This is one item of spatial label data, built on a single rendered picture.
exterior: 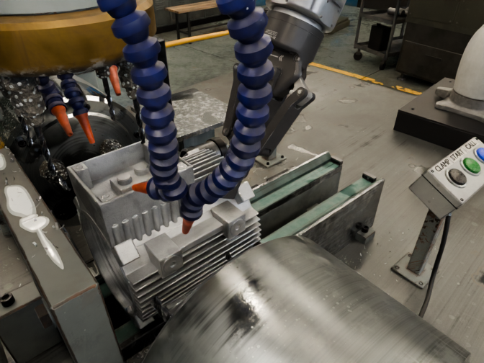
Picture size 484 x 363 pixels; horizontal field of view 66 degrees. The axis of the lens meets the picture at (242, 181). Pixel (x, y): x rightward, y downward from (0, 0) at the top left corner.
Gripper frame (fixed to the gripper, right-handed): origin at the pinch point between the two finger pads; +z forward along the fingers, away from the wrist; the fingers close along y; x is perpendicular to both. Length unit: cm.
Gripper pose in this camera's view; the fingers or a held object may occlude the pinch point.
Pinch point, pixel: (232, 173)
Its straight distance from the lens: 49.9
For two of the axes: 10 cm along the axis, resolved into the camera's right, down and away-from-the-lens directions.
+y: 6.4, 4.4, -6.2
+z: -3.8, 8.9, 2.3
